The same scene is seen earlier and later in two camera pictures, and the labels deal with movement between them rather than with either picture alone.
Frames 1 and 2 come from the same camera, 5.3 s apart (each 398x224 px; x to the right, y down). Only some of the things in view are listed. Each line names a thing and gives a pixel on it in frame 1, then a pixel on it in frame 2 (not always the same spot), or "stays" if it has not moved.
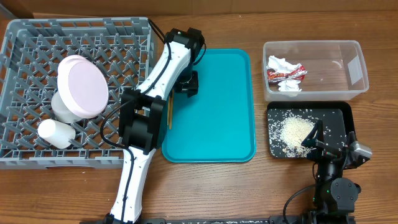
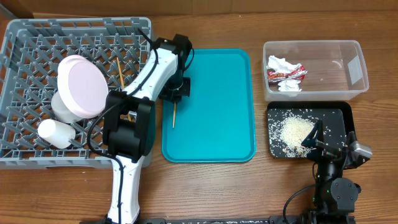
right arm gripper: x=323 y=151 stays
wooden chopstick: x=168 y=111 to x=122 y=84
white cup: x=56 y=134 stays
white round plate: x=83 y=86 stays
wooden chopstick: x=171 y=106 to x=174 y=114
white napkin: x=282 y=66 stays
